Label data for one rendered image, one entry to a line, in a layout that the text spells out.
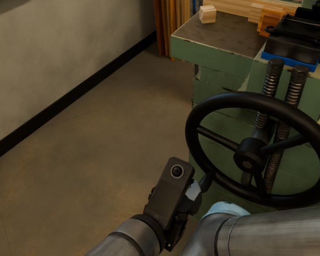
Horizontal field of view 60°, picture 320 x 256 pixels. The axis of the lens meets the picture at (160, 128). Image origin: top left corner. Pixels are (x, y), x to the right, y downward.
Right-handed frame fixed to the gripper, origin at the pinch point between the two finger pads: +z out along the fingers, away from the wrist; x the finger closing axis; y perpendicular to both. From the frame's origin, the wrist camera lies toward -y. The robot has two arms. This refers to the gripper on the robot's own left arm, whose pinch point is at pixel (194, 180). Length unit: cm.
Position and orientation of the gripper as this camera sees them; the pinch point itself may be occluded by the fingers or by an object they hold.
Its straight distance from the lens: 60.4
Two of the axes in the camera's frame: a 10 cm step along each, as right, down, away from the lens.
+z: 4.8, -2.1, 8.5
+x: 8.4, 3.8, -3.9
